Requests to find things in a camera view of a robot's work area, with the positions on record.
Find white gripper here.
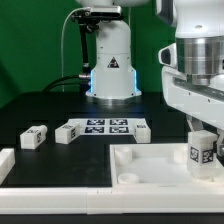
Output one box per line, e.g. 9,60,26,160
162,66,224,157

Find white square tabletop part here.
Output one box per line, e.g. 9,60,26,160
110,143,224,192

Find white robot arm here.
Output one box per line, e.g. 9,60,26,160
74,0,224,156

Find AprilTag marker sheet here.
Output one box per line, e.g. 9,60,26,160
68,118,148,135

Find white U-shaped fence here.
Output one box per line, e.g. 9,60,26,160
0,146,224,215

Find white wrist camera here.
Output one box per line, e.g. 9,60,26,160
158,43,177,69

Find black base cables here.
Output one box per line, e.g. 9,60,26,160
41,75,92,93

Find white camera cable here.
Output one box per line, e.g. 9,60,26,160
60,7,90,93

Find black camera on stand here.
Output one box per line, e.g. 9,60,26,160
71,5,124,75

